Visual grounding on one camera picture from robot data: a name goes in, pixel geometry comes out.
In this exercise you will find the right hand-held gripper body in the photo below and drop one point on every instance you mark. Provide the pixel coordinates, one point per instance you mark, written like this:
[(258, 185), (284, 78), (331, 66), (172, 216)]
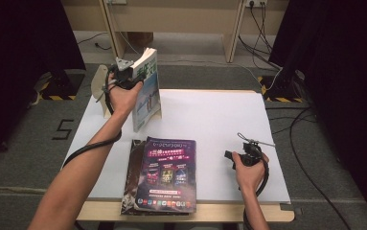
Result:
[(251, 155)]

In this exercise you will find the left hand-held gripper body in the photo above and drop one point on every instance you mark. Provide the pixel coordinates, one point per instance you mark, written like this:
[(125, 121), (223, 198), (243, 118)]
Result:
[(125, 76)]

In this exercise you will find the white and green book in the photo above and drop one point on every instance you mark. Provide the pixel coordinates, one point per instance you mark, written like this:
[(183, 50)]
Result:
[(147, 102)]

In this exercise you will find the dark blue science fiction magazine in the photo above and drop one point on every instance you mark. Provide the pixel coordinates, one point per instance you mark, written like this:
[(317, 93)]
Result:
[(166, 172)]

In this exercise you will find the person's right hand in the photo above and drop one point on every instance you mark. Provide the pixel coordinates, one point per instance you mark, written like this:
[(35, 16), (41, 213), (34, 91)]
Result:
[(249, 177)]

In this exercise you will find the person's left hand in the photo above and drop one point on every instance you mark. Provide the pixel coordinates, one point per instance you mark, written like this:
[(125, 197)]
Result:
[(122, 100)]

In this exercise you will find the brown cardboard box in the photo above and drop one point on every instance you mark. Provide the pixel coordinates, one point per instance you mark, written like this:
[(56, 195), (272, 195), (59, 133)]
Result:
[(141, 38)]

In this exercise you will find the stand base with hazard tape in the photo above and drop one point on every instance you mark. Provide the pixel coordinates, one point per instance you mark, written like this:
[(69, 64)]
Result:
[(283, 89), (59, 87)]

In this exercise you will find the black curtain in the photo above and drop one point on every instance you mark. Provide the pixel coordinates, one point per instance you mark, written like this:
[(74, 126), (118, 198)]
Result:
[(18, 64), (347, 80)]

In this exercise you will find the beige wooden desk frame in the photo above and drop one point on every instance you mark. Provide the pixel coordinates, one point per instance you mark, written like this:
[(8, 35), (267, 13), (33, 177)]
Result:
[(171, 16)]

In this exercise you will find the white wall socket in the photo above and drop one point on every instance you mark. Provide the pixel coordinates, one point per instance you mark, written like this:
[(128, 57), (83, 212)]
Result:
[(256, 2)]

